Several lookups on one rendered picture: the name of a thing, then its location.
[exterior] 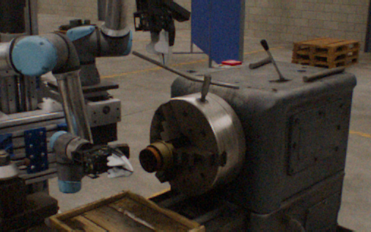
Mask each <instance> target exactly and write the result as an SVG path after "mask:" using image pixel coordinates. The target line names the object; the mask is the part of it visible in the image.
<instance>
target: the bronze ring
mask: <svg viewBox="0 0 371 232"><path fill-rule="evenodd" d="M172 150H174V146H173V145H172V144H171V143H169V142H164V141H163V140H160V139H157V140H156V141H154V143H153V144H151V145H148V146H147V147H146V148H145V149H143V150H142V151H140V152H139V163H140V165H141V167H142V169H143V170H145V171H147V172H148V173H154V172H155V171H162V170H168V169H169V168H171V167H172V165H173V163H174V156H173V152H172Z"/></svg>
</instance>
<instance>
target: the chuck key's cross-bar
mask: <svg viewBox="0 0 371 232"><path fill-rule="evenodd" d="M132 54H133V55H135V56H137V57H139V58H142V59H145V60H147V61H149V62H151V63H153V64H155V65H157V66H159V67H161V68H164V69H166V70H168V71H171V72H173V73H174V74H176V75H180V76H182V77H184V78H187V79H189V80H192V81H196V82H201V83H204V79H200V78H196V77H193V76H189V75H186V74H184V73H181V72H180V71H178V70H175V69H174V68H171V67H169V66H168V65H163V64H162V63H161V62H159V61H156V60H155V59H153V58H151V57H146V56H145V55H143V54H140V53H138V52H137V51H133V52H132ZM210 84H212V85H216V86H220V87H228V88H232V89H236V90H239V86H238V85H234V84H227V83H223V82H218V81H211V82H210Z"/></svg>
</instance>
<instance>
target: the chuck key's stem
mask: <svg viewBox="0 0 371 232"><path fill-rule="evenodd" d="M211 79H212V76H211V75H208V74H206V75H205V76H204V83H202V89H201V93H200V94H201V98H200V102H205V97H206V95H207V94H208V91H209V88H210V82H211Z"/></svg>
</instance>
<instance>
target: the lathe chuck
mask: <svg viewBox="0 0 371 232"><path fill-rule="evenodd" d="M199 98H201V94H188V95H182V96H179V97H175V98H170V99H169V100H170V103H171V105H172V108H173V111H174V114H175V118H176V121H177V124H178V126H179V129H180V132H181V134H185V135H183V136H181V137H179V138H177V139H174V140H172V141H169V143H171V144H172V145H173V146H174V149H177V148H181V147H183V146H186V145H193V146H195V147H198V148H201V149H204V150H207V151H210V152H212V153H217V154H222V152H224V153H225V158H224V166H223V167H222V166H218V167H217V166H215V165H213V166H212V167H208V168H206V169H204V168H201V167H198V166H196V165H192V166H188V165H185V164H179V165H178V167H177V169H176V170H175V174H174V175H173V177H172V179H171V181H170V182H169V185H170V186H171V187H173V188H174V189H176V190H177V191H178V192H181V193H183V194H184V195H190V196H197V195H201V194H204V193H206V192H209V191H210V190H212V189H213V188H215V187H216V186H218V185H219V184H221V185H220V186H223V185H225V184H226V183H227V182H228V181H229V180H230V179H231V177H232V175H233V173H234V171H235V170H236V167H237V164H238V157H239V145H238V137H237V134H236V131H235V127H234V126H233V123H232V119H231V118H230V116H229V115H228V114H227V112H226V111H225V110H224V108H223V107H222V106H221V105H220V104H219V103H218V102H217V101H215V100H214V99H213V98H211V97H210V96H208V95H206V97H205V100H206V101H207V104H203V103H200V102H198V100H197V99H199ZM157 124H158V120H157V117H156V115H155V113H154V115H153V119H152V122H151V126H150V144H153V143H154V137H153V136H154V135H155V134H157V133H156V130H155V125H157ZM220 186H218V187H216V188H219V187H220Z"/></svg>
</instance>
